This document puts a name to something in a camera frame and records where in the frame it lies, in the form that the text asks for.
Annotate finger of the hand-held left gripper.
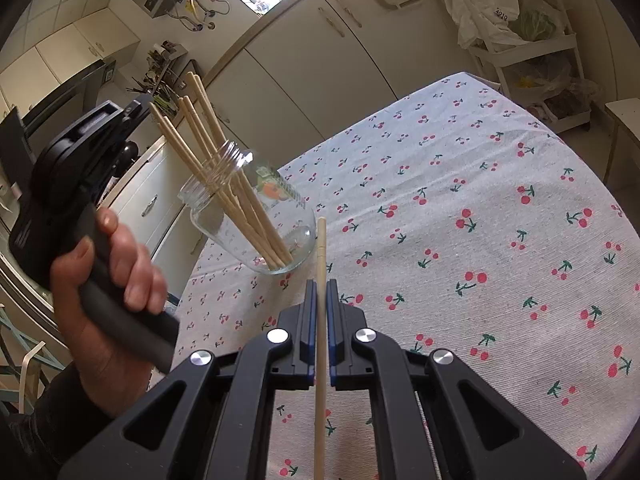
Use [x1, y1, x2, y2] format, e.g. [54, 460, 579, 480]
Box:
[121, 98, 157, 134]

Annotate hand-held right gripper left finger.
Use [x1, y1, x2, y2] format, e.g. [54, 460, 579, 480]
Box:
[57, 280, 318, 480]

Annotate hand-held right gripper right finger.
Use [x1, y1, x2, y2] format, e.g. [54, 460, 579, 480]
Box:
[326, 280, 587, 480]

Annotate wooden chopstick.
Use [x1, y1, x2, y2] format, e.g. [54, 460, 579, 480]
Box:
[312, 217, 328, 480]

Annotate clear glass jar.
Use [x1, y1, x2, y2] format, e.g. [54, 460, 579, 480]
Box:
[179, 140, 317, 275]

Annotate bunch of chopsticks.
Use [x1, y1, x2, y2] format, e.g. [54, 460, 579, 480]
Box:
[149, 72, 295, 268]

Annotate person's left forearm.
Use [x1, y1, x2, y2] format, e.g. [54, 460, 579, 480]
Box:
[0, 360, 151, 480]

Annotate dish rack with utensils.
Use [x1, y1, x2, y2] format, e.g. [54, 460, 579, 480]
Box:
[125, 42, 193, 106]

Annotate person's left hand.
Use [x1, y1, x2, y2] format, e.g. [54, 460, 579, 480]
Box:
[50, 207, 169, 419]

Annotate black kettle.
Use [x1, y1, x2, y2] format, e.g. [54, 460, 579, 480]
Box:
[117, 140, 140, 167]

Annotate steel oven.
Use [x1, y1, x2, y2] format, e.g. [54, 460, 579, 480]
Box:
[0, 250, 56, 341]

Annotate cherry print tablecloth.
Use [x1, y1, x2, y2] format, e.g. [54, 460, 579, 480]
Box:
[172, 71, 640, 480]

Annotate teal chair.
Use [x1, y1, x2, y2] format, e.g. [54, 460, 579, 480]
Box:
[0, 302, 56, 416]

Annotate cream kitchen base cabinets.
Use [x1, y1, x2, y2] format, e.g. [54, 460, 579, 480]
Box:
[97, 0, 473, 271]

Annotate bag with yellow contents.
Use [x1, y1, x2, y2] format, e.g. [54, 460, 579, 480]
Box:
[510, 57, 573, 98]

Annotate bag with dark contents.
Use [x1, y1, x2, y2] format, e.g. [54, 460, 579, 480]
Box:
[545, 80, 601, 116]

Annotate white shelf trolley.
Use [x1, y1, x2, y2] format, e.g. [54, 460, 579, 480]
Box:
[467, 0, 593, 133]

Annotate white plastic bag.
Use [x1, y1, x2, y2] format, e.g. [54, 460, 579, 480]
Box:
[442, 0, 526, 51]

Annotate green vegetable in bag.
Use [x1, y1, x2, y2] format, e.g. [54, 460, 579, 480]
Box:
[515, 5, 566, 41]

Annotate cream wooden stool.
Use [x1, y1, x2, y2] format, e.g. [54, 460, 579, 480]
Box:
[602, 97, 640, 186]

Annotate cream wall cabinets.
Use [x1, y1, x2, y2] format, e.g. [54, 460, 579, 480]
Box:
[0, 7, 141, 111]

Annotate tangled cables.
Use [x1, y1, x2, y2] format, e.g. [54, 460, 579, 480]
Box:
[172, 0, 231, 31]

